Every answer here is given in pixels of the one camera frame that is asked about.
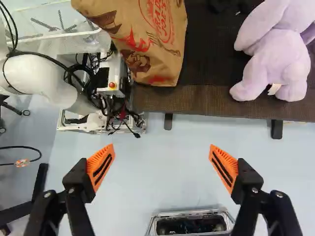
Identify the purple plush toy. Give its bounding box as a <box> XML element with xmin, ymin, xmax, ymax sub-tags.
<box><xmin>229</xmin><ymin>0</ymin><xmax>315</xmax><ymax>103</ymax></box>

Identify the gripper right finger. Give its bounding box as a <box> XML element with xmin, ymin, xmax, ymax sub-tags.
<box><xmin>208</xmin><ymin>144</ymin><xmax>303</xmax><ymax>236</ymax></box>

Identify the black cable with orange tag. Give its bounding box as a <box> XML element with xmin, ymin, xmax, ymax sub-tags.
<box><xmin>0</xmin><ymin>146</ymin><xmax>42</xmax><ymax>168</ymax></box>

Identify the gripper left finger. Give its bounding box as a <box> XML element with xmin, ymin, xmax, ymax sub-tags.
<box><xmin>23</xmin><ymin>144</ymin><xmax>116</xmax><ymax>236</ymax></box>

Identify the brown paper bag red print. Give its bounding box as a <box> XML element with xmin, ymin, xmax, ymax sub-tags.
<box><xmin>71</xmin><ymin>0</ymin><xmax>188</xmax><ymax>87</ymax></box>

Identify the dark mesh cot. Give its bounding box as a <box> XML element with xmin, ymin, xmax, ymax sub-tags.
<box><xmin>131</xmin><ymin>0</ymin><xmax>315</xmax><ymax>140</ymax></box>

